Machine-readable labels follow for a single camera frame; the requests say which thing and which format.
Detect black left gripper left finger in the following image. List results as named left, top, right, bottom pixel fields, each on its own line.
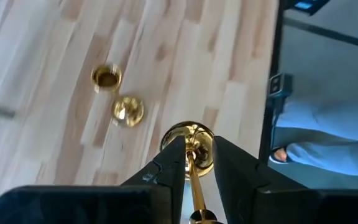
left=0, top=136, right=186, bottom=224

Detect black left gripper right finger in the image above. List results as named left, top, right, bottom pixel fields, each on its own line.
left=213, top=136, right=358, bottom=224

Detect tall gold brass candlestick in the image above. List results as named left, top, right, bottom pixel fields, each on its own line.
left=91, top=63, right=145, bottom=128
left=160, top=121, right=225, bottom=224

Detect person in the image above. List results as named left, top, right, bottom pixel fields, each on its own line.
left=268, top=98, right=358, bottom=182

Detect black box with white labels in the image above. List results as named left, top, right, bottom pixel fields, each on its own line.
left=267, top=73, right=294, bottom=100

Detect flat rounded screen device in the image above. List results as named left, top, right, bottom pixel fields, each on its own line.
left=286, top=0, right=331, bottom=16

